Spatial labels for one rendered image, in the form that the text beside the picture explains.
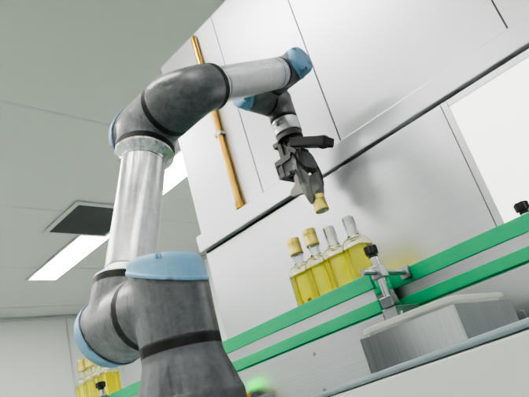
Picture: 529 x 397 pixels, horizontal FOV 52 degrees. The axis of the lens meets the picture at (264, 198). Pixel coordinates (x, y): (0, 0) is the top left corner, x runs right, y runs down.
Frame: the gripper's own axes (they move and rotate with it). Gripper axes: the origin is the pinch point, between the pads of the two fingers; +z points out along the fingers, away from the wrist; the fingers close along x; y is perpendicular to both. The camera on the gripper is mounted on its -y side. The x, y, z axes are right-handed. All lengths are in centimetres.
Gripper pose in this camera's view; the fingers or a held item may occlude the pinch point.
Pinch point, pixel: (317, 198)
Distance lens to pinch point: 138.8
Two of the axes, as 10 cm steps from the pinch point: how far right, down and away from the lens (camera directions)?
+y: -6.7, 4.5, 5.9
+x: -6.9, -0.9, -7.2
